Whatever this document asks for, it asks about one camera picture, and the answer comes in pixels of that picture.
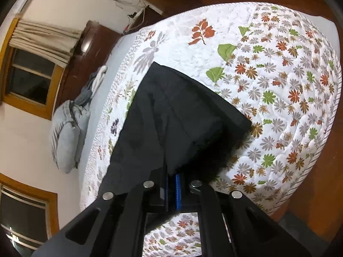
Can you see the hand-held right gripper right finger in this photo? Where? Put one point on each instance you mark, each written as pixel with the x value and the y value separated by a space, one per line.
pixel 178 192

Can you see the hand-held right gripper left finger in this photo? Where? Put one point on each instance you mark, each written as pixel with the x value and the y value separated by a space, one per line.
pixel 160 192

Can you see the black pants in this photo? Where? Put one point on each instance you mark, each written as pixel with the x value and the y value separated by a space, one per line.
pixel 174 112

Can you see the grey pillow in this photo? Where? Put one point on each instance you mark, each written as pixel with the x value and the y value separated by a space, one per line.
pixel 83 128

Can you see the folded grey duvet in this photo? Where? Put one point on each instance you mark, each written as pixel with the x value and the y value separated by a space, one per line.
pixel 63 139

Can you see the bed with grey sheet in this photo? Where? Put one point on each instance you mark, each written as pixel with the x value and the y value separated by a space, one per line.
pixel 107 85

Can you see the dark grey blanket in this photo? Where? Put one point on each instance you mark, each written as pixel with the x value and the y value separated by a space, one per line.
pixel 84 93

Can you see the white fleece blanket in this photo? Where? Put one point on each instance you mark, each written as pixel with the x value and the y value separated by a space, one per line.
pixel 99 76

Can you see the floral quilted bedspread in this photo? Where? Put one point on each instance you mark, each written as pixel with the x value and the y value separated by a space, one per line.
pixel 268 85

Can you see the dark wooden headboard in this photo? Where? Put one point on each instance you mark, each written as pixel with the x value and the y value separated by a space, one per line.
pixel 80 67

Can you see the wooden framed window with curtain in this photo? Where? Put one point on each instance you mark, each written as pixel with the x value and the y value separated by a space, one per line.
pixel 29 83

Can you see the wooden nightstand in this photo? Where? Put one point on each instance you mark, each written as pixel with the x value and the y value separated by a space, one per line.
pixel 150 16

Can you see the beige curtain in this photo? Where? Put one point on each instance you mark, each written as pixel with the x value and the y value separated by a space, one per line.
pixel 45 40

